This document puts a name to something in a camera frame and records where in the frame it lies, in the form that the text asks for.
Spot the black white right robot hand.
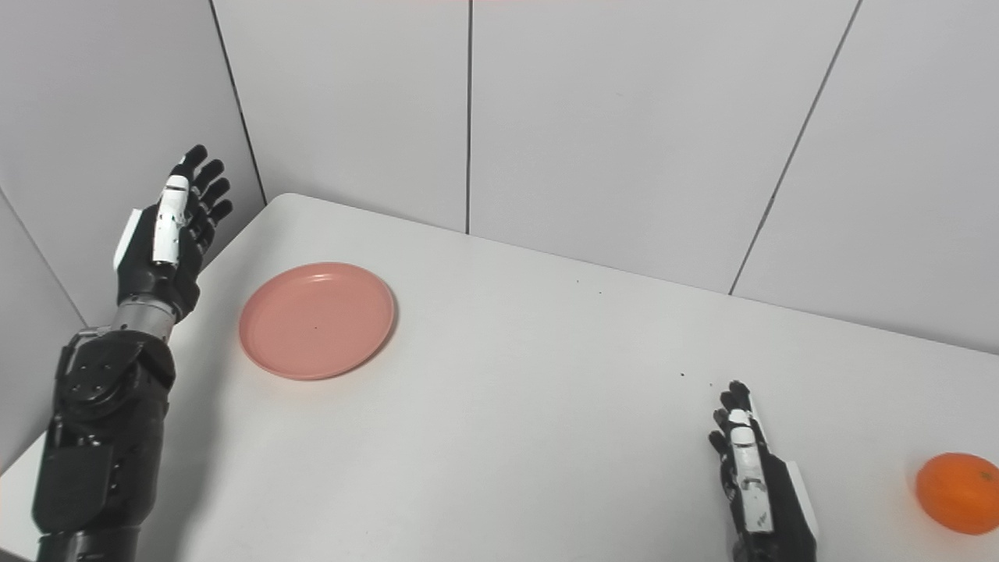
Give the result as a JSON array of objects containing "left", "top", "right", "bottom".
[{"left": 707, "top": 380, "right": 819, "bottom": 562}]

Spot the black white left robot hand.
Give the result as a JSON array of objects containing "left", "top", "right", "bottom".
[{"left": 112, "top": 144, "right": 235, "bottom": 323}]

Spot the pink round plate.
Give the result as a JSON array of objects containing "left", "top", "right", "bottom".
[{"left": 239, "top": 262, "right": 397, "bottom": 382}]

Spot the orange fruit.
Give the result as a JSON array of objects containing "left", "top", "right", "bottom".
[{"left": 915, "top": 453, "right": 999, "bottom": 537}]

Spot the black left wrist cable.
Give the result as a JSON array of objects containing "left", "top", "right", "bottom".
[{"left": 55, "top": 325, "right": 112, "bottom": 377}]

